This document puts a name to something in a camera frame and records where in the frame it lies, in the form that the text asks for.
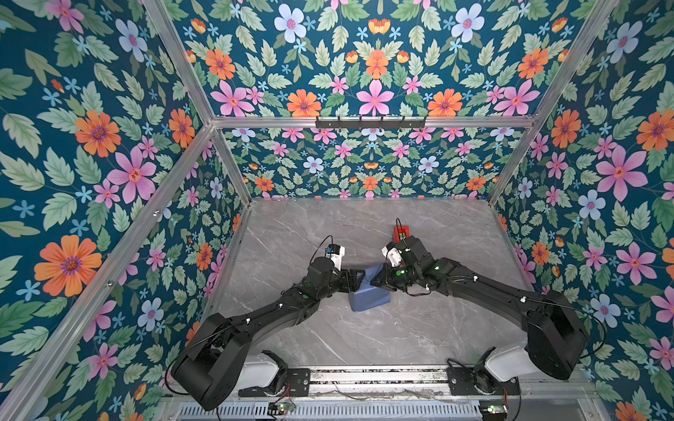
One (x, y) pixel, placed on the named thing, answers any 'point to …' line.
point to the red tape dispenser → (397, 230)
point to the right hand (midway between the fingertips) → (369, 280)
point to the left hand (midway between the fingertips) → (361, 270)
